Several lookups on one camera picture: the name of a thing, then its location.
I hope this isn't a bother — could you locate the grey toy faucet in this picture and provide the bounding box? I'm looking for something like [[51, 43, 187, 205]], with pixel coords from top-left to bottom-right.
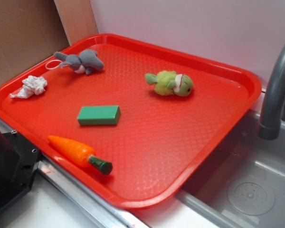
[[258, 45, 285, 140]]

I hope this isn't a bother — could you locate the grey plush bunny toy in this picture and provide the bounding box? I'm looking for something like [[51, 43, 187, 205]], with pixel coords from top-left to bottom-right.
[[46, 49, 104, 75]]

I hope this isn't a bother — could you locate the red plastic tray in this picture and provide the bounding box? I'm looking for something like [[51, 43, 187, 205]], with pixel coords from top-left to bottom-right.
[[0, 34, 262, 209]]

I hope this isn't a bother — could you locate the green rectangular block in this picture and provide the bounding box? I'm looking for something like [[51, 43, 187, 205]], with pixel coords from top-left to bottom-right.
[[77, 105, 121, 125]]

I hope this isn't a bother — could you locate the crumpled white paper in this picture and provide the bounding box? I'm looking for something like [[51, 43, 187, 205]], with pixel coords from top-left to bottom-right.
[[9, 76, 48, 99]]

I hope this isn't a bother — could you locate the brown cardboard panel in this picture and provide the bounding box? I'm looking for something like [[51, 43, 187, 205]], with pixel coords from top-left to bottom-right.
[[0, 0, 69, 86]]

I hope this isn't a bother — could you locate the green plush turtle toy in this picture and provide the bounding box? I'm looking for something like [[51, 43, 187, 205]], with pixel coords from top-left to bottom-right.
[[144, 70, 194, 97]]

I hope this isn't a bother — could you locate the light wooden board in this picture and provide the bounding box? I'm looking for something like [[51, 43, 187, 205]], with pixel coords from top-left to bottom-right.
[[54, 0, 98, 45]]

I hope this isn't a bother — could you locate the grey toy sink basin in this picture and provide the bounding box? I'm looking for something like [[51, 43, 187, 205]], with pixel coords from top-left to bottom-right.
[[176, 111, 285, 228]]

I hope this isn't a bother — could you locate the orange plastic toy carrot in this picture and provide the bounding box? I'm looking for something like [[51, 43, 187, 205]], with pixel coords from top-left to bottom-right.
[[47, 135, 113, 175]]

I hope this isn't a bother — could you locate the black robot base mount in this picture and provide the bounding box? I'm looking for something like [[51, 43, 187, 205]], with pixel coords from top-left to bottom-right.
[[0, 132, 40, 214]]

